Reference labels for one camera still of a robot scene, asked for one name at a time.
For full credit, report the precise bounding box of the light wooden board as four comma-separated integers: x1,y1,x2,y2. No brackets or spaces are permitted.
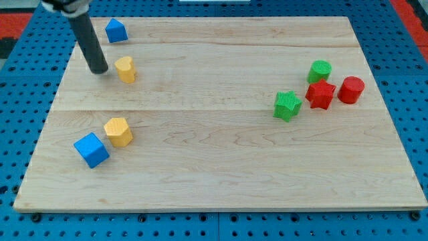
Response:
13,17,427,213

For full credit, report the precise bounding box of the yellow hexagon block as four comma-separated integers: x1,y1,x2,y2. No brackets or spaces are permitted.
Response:
104,117,133,147

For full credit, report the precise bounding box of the green star block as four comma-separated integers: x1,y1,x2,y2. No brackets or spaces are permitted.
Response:
273,90,302,122

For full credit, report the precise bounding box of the red cylinder block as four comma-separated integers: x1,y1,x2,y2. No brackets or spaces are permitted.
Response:
337,76,365,104

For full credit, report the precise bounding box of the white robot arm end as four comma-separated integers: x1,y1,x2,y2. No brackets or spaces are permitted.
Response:
41,0,92,18

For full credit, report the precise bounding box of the green cylinder block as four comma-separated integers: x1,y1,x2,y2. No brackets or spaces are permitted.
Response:
307,60,332,84

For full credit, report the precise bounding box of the yellow heart block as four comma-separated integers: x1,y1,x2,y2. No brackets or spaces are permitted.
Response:
114,56,136,84

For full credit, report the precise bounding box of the blue cube block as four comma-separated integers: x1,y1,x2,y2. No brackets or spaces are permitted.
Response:
74,133,110,169

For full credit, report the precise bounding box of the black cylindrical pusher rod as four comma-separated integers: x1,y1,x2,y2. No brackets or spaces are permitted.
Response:
68,13,108,74

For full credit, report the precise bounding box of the red star block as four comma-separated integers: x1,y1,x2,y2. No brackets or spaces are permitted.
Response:
305,79,336,110

